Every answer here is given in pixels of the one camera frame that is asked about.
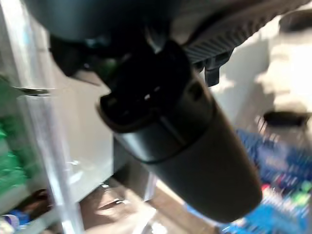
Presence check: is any blue plastic shopping basket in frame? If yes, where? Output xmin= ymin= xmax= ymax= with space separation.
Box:
xmin=187 ymin=129 xmax=312 ymax=234

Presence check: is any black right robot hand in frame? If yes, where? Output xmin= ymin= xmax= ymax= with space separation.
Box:
xmin=26 ymin=0 xmax=312 ymax=224

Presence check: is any green Sprite bottle yellow cap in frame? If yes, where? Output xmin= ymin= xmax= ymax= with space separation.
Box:
xmin=0 ymin=114 xmax=42 ymax=195

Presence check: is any black shelf board clear rail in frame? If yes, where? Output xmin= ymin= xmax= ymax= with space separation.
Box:
xmin=0 ymin=0 xmax=85 ymax=234

